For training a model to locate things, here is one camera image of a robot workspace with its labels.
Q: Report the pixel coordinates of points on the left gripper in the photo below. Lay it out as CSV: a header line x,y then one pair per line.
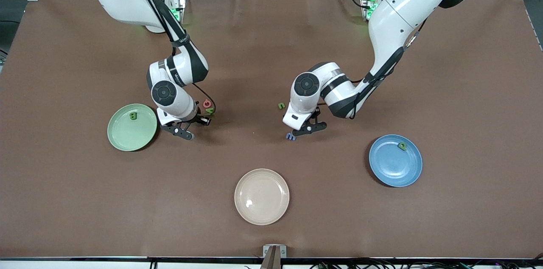
x,y
317,113

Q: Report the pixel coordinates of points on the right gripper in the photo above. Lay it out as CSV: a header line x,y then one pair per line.
x,y
199,118

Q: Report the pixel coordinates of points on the blue letter m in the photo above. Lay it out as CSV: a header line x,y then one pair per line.
x,y
290,137

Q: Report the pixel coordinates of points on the pink letter Q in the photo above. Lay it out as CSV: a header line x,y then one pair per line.
x,y
204,103

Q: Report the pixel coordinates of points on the green letter p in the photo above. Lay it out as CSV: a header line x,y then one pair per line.
x,y
402,146

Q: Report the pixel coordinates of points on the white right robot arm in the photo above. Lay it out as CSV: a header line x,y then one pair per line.
x,y
127,1

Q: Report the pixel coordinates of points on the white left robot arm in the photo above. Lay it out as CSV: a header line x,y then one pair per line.
x,y
398,10

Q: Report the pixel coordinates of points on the brown table cover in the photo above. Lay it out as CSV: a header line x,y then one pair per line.
x,y
271,48

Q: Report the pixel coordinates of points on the green plate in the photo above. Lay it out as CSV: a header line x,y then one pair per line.
x,y
123,133

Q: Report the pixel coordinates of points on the beige plate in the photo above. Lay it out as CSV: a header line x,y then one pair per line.
x,y
261,197

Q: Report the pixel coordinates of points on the blue plate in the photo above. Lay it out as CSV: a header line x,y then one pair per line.
x,y
394,171

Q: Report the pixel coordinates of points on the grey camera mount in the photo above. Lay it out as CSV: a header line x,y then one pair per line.
x,y
274,256

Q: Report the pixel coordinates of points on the white table edge rail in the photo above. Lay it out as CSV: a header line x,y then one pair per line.
x,y
63,264

